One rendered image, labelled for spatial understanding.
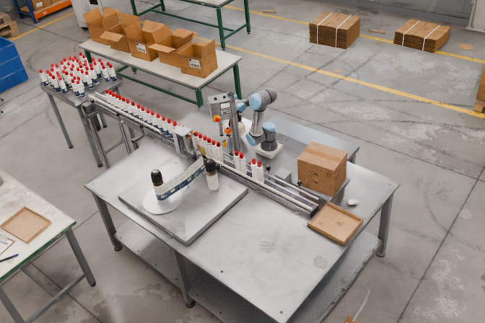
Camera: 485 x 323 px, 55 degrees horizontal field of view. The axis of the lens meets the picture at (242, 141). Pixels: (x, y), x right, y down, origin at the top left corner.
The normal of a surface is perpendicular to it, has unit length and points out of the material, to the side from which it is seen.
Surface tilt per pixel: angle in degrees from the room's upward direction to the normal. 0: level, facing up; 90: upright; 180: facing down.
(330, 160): 0
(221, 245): 0
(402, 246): 0
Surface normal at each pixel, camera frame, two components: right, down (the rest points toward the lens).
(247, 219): -0.09, -0.79
